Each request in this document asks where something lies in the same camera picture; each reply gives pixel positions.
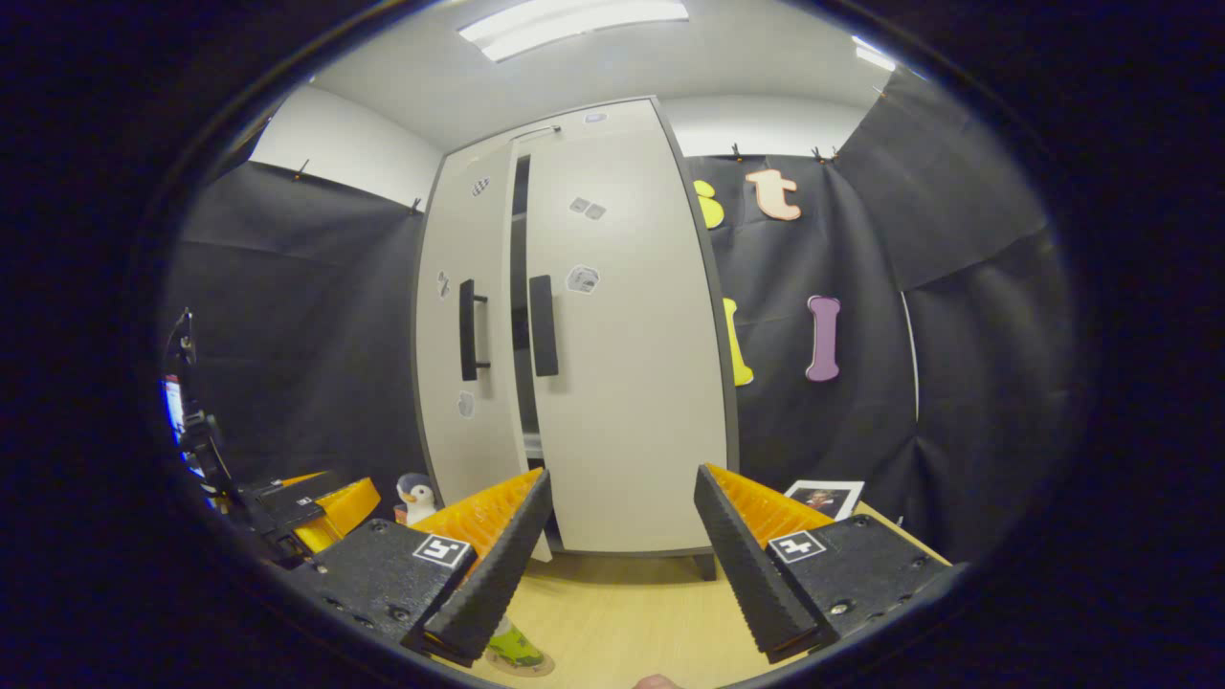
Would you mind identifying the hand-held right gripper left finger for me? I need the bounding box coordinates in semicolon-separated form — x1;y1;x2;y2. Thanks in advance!
287;466;554;669

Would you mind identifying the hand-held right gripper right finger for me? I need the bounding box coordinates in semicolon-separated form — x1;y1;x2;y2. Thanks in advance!
694;463;969;664

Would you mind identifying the green label bottle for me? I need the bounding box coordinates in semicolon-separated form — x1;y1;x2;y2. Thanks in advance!
483;615;548;669

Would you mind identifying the white cabinet door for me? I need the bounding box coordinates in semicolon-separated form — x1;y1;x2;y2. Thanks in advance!
412;134;554;564
512;96;740;558

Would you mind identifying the white cabinet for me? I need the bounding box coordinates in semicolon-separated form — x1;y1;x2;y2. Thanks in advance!
410;94;743;582

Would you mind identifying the white photo card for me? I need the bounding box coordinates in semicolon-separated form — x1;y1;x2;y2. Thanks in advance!
784;478;866;523

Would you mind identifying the penguin toy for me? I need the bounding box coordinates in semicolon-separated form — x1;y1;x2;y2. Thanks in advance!
396;472;440;526

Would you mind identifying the black backdrop cloth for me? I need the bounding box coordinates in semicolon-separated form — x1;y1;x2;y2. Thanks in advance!
158;67;1082;566

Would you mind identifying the small ceiling light panel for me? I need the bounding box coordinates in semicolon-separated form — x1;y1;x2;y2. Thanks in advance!
851;35;899;74

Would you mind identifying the large ceiling light panel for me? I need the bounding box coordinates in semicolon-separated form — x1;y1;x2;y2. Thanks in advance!
457;0;691;64

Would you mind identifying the black left door handle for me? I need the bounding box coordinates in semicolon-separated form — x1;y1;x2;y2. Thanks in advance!
458;278;492;383

